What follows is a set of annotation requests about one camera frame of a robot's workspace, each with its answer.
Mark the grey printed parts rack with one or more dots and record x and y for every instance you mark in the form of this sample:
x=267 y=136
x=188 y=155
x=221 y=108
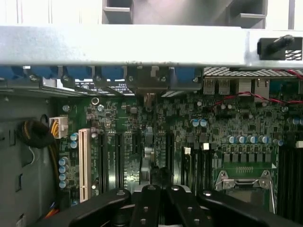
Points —
x=180 y=14

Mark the white power connector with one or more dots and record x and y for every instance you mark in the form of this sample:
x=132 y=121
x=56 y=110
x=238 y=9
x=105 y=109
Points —
x=59 y=126

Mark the black open PC case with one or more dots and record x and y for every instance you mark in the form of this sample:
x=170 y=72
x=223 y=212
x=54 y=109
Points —
x=94 y=45

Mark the thin metal locking lever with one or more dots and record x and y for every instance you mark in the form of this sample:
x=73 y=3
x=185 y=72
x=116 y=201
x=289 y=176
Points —
x=272 y=198

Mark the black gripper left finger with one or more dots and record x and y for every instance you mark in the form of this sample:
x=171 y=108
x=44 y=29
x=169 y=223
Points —
x=146 y=208

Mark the blue card retention clip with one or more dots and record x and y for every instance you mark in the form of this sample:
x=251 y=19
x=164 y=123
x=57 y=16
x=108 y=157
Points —
x=185 y=74
x=79 y=73
x=10 y=72
x=45 y=72
x=112 y=72

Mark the white PCI expansion slot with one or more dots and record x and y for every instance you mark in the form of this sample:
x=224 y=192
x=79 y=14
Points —
x=83 y=165

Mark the short PCIe expansion slot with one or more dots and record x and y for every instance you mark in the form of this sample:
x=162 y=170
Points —
x=135 y=144

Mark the green motherboard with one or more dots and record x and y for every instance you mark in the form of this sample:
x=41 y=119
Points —
x=236 y=127

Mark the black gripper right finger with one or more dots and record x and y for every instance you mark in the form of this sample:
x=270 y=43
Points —
x=182 y=208

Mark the CPU socket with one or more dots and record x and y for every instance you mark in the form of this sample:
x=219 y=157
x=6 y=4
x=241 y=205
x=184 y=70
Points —
x=241 y=192

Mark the long PCIe expansion slot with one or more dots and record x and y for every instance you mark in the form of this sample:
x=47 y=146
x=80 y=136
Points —
x=170 y=156
x=102 y=160
x=119 y=160

